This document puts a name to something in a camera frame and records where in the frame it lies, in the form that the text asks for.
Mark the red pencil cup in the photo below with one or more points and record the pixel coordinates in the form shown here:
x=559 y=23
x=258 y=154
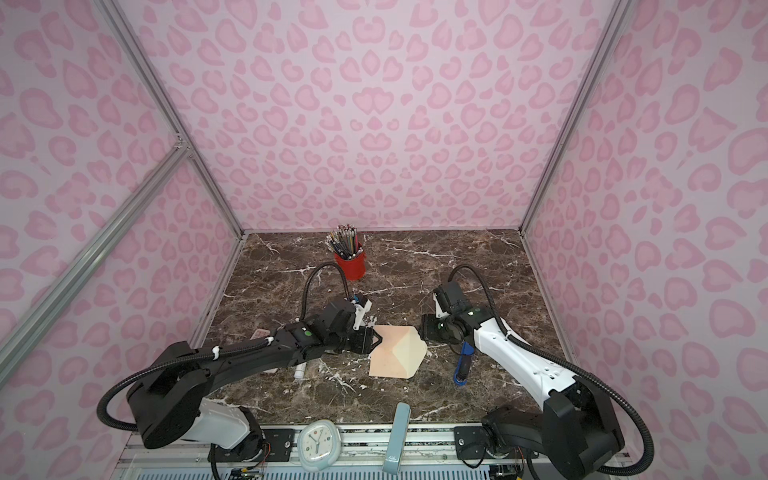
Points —
x=353 y=268

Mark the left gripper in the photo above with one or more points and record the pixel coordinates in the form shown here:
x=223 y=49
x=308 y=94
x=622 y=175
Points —
x=366 y=344

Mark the coloured pencils bunch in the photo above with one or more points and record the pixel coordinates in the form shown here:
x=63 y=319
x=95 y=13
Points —
x=344 y=242

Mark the white glue stick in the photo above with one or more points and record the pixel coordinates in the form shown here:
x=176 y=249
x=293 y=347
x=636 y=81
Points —
x=299 y=373

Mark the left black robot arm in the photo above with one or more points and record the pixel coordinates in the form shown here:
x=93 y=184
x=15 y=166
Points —
x=168 y=401

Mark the aluminium frame rail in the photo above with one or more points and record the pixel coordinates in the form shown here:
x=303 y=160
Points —
x=429 y=453

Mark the blue stapler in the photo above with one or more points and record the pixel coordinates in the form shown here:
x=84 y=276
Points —
x=464 y=364

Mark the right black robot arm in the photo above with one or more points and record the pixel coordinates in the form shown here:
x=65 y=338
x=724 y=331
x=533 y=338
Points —
x=576 y=428

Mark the pink calculator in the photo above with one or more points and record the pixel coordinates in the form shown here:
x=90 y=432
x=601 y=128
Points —
x=260 y=333

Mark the pink envelope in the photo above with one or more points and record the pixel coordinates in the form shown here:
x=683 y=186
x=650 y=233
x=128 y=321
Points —
x=400 y=353

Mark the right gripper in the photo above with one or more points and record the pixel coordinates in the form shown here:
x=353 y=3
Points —
x=428 y=329

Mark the white alarm clock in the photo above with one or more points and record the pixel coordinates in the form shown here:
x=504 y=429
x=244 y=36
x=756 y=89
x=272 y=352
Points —
x=319 y=445

